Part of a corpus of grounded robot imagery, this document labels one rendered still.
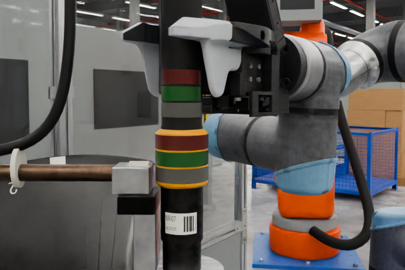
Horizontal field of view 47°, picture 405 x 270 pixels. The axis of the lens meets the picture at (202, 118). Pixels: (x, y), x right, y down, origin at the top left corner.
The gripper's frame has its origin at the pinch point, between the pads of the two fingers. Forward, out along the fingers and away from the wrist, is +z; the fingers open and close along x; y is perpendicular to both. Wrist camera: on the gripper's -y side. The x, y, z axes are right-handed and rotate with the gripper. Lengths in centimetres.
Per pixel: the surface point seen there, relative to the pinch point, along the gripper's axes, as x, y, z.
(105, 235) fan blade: 10.8, 19.3, -4.7
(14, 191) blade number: 21.3, 15.7, -1.4
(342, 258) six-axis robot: 114, 150, -379
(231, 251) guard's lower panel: 70, 65, -123
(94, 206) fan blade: 13.6, 17.0, -5.7
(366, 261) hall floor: 98, 153, -393
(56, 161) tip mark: 20.5, 12.9, -6.2
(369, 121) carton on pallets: 211, 48, -785
